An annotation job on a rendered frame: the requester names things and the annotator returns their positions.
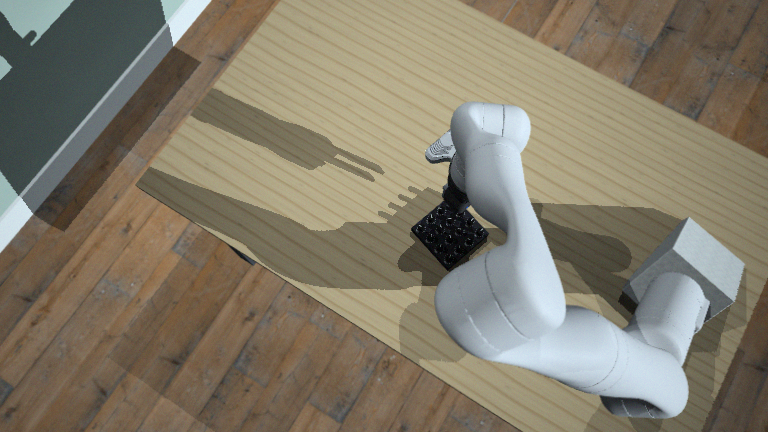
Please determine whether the black box with knobs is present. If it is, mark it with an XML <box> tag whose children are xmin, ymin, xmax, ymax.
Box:
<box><xmin>411</xmin><ymin>201</ymin><xmax>489</xmax><ymax>270</ymax></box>

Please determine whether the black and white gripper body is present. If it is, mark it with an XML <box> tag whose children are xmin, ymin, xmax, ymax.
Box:
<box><xmin>425</xmin><ymin>130</ymin><xmax>471</xmax><ymax>214</ymax></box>

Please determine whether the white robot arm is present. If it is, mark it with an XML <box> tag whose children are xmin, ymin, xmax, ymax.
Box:
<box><xmin>434</xmin><ymin>101</ymin><xmax>710</xmax><ymax>418</ymax></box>

